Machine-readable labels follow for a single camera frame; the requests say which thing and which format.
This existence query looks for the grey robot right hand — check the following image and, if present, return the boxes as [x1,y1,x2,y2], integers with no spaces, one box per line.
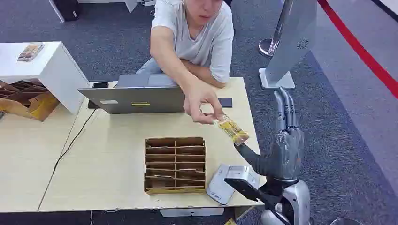
[234,86,306,183]

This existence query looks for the person's right hand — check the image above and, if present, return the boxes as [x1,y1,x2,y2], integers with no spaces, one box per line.
[182,81,225,126]

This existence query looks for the yellow card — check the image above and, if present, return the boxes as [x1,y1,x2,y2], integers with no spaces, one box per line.
[216,114,250,147]

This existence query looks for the person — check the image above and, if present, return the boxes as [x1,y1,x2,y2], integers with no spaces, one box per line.
[136,0,235,126]

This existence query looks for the grey flat case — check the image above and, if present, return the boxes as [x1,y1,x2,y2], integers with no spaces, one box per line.
[116,73,178,88]

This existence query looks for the grey laptop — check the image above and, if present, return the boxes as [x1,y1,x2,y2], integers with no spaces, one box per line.
[77,86,188,115]

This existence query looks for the wooden divided card box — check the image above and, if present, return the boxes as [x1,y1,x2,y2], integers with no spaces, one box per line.
[143,137,207,195]

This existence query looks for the grey kiosk stand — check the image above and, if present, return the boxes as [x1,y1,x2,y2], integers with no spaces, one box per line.
[259,0,318,90]

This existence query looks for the white bar under desk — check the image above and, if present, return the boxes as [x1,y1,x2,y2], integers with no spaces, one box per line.
[160,207,225,218]

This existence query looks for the red barrier belt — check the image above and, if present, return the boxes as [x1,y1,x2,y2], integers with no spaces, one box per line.
[317,0,398,100]

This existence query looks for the white cabinet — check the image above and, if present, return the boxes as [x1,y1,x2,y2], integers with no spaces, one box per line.
[0,41,91,115]

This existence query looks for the brown cardboard box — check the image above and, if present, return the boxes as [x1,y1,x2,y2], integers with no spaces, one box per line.
[0,79,60,122]

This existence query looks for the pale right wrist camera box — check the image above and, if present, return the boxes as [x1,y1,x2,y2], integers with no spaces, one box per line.
[206,164,261,206]

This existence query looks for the chrome stanchion post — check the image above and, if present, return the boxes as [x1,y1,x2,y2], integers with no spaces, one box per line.
[258,0,294,58]

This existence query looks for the white table frame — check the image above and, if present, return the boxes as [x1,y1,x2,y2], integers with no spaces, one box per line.
[48,0,157,23]

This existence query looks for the black cable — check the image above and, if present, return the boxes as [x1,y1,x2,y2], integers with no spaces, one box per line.
[51,108,98,176]

